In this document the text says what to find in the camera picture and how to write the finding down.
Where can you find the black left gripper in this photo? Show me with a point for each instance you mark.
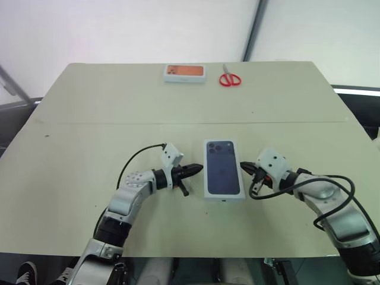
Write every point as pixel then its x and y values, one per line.
pixel 179 173

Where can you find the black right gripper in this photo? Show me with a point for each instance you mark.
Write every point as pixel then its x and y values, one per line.
pixel 260 176

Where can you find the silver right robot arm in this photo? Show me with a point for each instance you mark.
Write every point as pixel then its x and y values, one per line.
pixel 341 213

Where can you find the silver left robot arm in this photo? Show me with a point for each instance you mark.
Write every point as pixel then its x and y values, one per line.
pixel 130 193

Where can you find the white box with orange phone print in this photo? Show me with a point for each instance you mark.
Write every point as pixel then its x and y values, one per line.
pixel 184 71

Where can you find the grey rounded shape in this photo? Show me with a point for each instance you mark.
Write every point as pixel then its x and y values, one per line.
pixel 236 271

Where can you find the dark vertical pole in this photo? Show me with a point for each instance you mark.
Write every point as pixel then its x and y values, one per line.
pixel 255 29

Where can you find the grey diagonal metal bar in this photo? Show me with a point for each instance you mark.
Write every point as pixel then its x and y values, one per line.
pixel 12 83

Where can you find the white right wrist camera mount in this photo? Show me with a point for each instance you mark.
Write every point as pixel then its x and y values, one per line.
pixel 273 161

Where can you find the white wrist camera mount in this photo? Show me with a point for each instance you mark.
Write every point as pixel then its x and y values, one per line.
pixel 172 154
pixel 273 161

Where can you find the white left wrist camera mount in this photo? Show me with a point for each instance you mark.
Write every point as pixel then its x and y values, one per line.
pixel 172 154

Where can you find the black metal bracket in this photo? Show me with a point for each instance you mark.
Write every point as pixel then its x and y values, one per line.
pixel 277 267

